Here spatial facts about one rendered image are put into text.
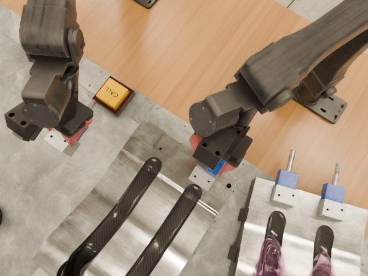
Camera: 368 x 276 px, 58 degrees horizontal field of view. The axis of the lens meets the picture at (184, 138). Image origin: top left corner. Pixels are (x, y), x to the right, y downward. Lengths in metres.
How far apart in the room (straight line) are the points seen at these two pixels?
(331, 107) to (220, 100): 0.49
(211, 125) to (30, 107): 0.27
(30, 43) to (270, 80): 0.36
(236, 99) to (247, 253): 0.36
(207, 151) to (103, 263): 0.33
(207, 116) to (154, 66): 0.45
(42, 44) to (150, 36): 0.48
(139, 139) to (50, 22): 0.34
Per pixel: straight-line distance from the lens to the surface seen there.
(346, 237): 0.85
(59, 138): 0.74
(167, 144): 0.79
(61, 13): 0.56
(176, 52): 0.96
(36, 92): 0.53
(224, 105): 0.51
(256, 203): 0.79
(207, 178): 0.71
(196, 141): 0.65
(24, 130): 0.59
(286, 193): 0.78
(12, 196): 0.94
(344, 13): 0.55
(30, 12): 0.57
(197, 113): 0.53
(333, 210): 0.82
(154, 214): 0.75
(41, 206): 0.91
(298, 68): 0.52
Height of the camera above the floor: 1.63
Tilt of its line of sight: 75 degrees down
